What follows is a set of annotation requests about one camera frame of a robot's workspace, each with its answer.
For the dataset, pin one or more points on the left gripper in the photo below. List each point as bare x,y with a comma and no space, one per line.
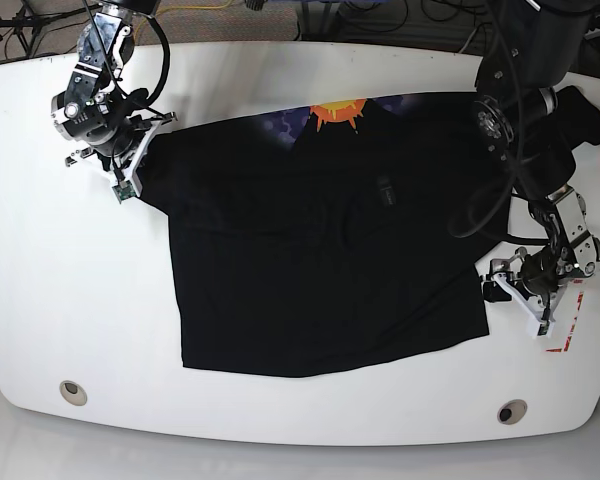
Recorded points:
535,282

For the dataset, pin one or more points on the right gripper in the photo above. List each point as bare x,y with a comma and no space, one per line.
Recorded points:
118,159

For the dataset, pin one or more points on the black graphic T-shirt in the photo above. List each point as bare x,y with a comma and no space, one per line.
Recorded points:
328,238

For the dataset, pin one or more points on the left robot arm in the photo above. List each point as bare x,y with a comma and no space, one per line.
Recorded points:
517,111

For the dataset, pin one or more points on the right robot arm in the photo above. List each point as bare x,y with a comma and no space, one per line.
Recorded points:
114,128

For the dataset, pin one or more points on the red tape rectangle marking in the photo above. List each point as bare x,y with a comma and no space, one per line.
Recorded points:
566,317

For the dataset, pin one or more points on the black tripod stand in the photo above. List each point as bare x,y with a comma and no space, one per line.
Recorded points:
27,26

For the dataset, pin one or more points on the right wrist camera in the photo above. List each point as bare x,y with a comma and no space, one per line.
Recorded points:
123,191

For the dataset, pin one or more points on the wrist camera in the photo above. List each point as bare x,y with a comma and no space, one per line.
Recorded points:
544,329
123,191

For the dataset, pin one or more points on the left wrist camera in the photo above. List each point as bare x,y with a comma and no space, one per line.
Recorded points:
544,329

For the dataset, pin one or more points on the right table cable grommet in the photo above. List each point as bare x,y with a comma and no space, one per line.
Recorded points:
512,412

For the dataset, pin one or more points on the table cable grommet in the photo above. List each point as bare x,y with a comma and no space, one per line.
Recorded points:
512,412
73,393

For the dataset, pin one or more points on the left table cable grommet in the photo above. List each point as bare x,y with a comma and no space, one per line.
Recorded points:
73,393

